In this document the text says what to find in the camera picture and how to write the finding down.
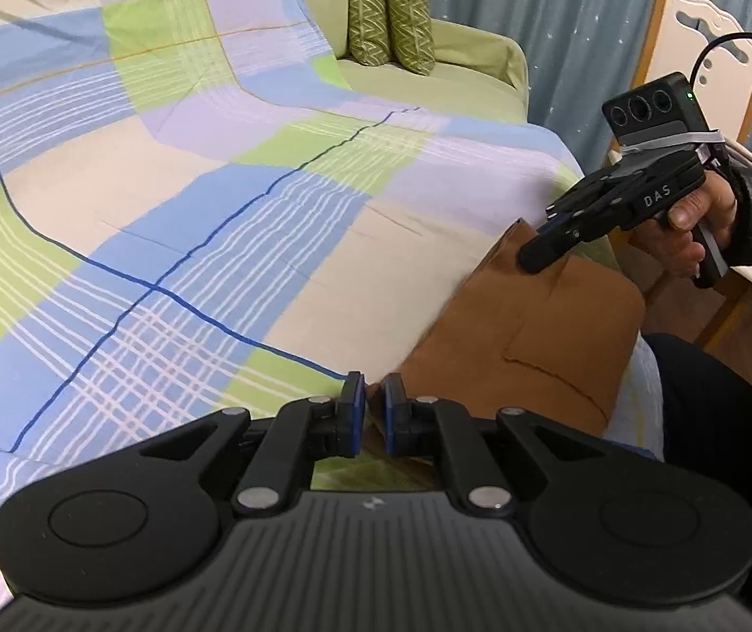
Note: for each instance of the checked blue green blanket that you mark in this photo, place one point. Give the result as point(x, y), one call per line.
point(152, 210)

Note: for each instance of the person's dark trouser leg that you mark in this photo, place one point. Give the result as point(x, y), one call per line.
point(725, 441)

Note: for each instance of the green patterned cushion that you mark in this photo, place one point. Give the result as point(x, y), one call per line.
point(368, 6)
point(410, 13)

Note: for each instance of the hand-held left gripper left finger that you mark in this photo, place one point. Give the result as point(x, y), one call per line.
point(351, 408)

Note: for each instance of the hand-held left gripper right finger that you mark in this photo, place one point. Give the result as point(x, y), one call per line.
point(392, 408)

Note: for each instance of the green covered sofa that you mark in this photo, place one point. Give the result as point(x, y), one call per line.
point(455, 59)

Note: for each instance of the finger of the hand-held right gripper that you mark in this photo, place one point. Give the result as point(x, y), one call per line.
point(550, 247)

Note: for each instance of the white wooden chair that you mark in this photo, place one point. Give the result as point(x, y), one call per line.
point(679, 33)

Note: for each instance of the person's right hand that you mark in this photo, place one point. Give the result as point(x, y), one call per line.
point(675, 247)

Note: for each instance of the blue dotted curtain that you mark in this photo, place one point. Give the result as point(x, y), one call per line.
point(547, 26)

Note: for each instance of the brown garment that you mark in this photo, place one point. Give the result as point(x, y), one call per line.
point(534, 342)

